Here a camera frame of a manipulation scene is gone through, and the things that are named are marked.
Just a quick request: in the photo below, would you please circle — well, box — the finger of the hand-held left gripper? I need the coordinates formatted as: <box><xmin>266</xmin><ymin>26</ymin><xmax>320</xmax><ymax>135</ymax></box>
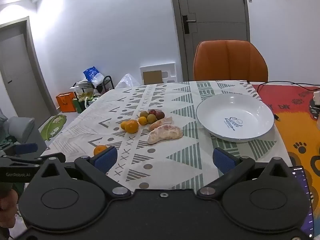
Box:
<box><xmin>0</xmin><ymin>142</ymin><xmax>39</xmax><ymax>156</ymax></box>
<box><xmin>0</xmin><ymin>152</ymin><xmax>66</xmax><ymax>167</ymax></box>

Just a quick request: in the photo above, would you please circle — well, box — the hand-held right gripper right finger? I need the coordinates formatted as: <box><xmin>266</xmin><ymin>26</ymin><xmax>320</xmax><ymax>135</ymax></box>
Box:
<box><xmin>197</xmin><ymin>147</ymin><xmax>294</xmax><ymax>198</ymax></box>

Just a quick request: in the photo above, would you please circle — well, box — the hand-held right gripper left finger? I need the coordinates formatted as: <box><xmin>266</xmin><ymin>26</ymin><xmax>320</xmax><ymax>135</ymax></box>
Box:
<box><xmin>38</xmin><ymin>146</ymin><xmax>132</xmax><ymax>199</ymax></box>

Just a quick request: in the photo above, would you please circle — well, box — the white round plate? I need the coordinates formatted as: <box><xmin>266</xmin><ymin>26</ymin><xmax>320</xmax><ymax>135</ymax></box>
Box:
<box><xmin>196</xmin><ymin>93</ymin><xmax>275</xmax><ymax>143</ymax></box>

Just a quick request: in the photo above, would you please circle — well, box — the large peeled pomelo segment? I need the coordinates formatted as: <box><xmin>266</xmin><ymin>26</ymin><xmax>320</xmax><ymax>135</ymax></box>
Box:
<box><xmin>147</xmin><ymin>126</ymin><xmax>184</xmax><ymax>145</ymax></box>

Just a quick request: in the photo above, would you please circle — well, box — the small peeled pomelo segment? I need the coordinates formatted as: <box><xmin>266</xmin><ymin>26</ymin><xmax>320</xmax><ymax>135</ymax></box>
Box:
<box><xmin>149</xmin><ymin>116</ymin><xmax>173</xmax><ymax>131</ymax></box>

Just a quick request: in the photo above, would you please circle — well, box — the person's left hand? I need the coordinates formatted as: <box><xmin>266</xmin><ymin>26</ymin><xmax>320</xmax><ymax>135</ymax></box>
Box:
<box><xmin>0</xmin><ymin>188</ymin><xmax>19</xmax><ymax>228</ymax></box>

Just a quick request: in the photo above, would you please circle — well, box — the grey cushioned stool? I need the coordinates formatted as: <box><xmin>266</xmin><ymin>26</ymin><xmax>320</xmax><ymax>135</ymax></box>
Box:
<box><xmin>6</xmin><ymin>117</ymin><xmax>36</xmax><ymax>142</ymax></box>

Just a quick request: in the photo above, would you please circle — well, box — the green floor mat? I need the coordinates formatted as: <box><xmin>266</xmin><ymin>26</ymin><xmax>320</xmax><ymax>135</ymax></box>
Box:
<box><xmin>38</xmin><ymin>114</ymin><xmax>67</xmax><ymax>141</ymax></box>

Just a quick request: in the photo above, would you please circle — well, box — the green shopping bag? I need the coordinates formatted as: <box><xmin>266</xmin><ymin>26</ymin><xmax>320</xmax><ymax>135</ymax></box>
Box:
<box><xmin>72</xmin><ymin>94</ymin><xmax>99</xmax><ymax>114</ymax></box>

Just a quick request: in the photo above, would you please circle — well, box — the orange paper bag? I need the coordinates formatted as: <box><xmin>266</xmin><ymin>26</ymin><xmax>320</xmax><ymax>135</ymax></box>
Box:
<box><xmin>55</xmin><ymin>92</ymin><xmax>77</xmax><ymax>113</ymax></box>

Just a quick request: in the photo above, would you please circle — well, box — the black metal rack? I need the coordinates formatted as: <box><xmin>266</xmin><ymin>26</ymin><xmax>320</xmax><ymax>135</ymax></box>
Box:
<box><xmin>73</xmin><ymin>75</ymin><xmax>115</xmax><ymax>98</ymax></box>

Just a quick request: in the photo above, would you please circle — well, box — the plain grey door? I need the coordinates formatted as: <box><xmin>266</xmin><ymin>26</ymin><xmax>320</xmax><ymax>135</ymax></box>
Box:
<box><xmin>0</xmin><ymin>16</ymin><xmax>58</xmax><ymax>123</ymax></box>

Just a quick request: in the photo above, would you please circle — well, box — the white green patterned tablecloth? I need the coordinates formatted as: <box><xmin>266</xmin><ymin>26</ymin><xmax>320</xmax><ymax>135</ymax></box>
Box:
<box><xmin>40</xmin><ymin>80</ymin><xmax>292</xmax><ymax>191</ymax></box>

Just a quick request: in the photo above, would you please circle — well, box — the red orange printed mat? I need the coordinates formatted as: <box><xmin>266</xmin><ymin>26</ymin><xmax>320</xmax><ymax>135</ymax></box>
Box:
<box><xmin>251</xmin><ymin>83</ymin><xmax>320</xmax><ymax>207</ymax></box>

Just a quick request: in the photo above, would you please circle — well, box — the blue white plastic bag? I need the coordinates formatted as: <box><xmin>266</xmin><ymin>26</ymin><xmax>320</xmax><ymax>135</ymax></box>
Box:
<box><xmin>83</xmin><ymin>66</ymin><xmax>105</xmax><ymax>86</ymax></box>

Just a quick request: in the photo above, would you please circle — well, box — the black smartphone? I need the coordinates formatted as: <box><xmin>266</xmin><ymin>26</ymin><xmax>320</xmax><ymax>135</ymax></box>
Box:
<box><xmin>289</xmin><ymin>165</ymin><xmax>315</xmax><ymax>238</ymax></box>

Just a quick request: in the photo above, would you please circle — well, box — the orange upholstered chair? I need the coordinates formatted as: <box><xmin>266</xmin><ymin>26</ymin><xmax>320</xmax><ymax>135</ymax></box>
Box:
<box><xmin>193</xmin><ymin>40</ymin><xmax>269</xmax><ymax>82</ymax></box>

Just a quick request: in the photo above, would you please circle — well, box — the white foam packaging with cardboard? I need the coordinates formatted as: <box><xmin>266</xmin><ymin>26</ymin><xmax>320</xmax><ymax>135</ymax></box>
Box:
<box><xmin>139</xmin><ymin>62</ymin><xmax>177</xmax><ymax>85</ymax></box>

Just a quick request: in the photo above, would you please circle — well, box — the black cable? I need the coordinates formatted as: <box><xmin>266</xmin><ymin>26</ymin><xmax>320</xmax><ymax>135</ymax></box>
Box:
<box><xmin>257</xmin><ymin>80</ymin><xmax>320</xmax><ymax>98</ymax></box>

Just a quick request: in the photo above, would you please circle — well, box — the grey door with black handle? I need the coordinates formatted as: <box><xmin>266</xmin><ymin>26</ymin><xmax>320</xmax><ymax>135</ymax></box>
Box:
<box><xmin>168</xmin><ymin>0</ymin><xmax>250</xmax><ymax>82</ymax></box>

